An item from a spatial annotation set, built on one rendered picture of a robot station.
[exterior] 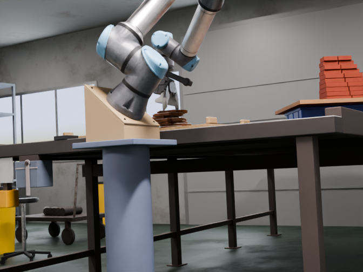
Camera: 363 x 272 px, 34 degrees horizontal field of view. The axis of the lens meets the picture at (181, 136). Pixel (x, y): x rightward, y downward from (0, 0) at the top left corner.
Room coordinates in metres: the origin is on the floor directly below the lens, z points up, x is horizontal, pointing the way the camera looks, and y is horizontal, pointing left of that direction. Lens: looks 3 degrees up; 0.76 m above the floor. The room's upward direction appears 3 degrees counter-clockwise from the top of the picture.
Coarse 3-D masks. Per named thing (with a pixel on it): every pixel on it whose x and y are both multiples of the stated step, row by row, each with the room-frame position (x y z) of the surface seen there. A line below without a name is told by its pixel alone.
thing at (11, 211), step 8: (0, 208) 5.87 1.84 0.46; (8, 208) 5.93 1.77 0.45; (0, 216) 5.88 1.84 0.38; (8, 216) 5.94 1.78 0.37; (0, 224) 5.88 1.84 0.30; (8, 224) 5.94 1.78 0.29; (0, 232) 5.88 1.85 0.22; (8, 232) 5.94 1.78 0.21; (0, 240) 5.88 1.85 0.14; (8, 240) 5.94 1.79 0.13; (0, 248) 5.89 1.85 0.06; (8, 248) 5.95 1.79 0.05
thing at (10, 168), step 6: (0, 162) 2.78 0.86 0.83; (6, 162) 2.76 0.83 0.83; (12, 162) 2.74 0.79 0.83; (0, 168) 2.78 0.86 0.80; (6, 168) 2.76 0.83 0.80; (12, 168) 2.74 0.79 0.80; (0, 174) 2.78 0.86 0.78; (6, 174) 2.76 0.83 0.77; (12, 174) 2.74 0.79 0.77; (0, 180) 2.78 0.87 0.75; (6, 180) 2.76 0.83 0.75; (12, 180) 2.74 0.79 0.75
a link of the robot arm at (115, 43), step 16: (160, 0) 2.09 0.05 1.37; (144, 16) 2.07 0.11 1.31; (160, 16) 2.12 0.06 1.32; (112, 32) 2.03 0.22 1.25; (128, 32) 2.04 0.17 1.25; (144, 32) 2.09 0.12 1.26; (96, 48) 2.06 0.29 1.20; (112, 48) 2.02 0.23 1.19; (128, 48) 2.02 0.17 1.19; (112, 64) 2.06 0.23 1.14
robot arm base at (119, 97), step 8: (120, 88) 2.06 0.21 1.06; (128, 88) 2.04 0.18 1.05; (112, 96) 2.06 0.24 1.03; (120, 96) 2.05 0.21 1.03; (128, 96) 2.04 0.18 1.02; (136, 96) 2.05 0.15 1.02; (144, 96) 2.06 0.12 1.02; (112, 104) 2.05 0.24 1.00; (120, 104) 2.04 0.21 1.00; (128, 104) 2.05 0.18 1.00; (136, 104) 2.05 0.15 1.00; (144, 104) 2.08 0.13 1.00; (120, 112) 2.05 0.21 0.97; (128, 112) 2.05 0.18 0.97; (136, 112) 2.07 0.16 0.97; (144, 112) 2.11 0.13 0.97
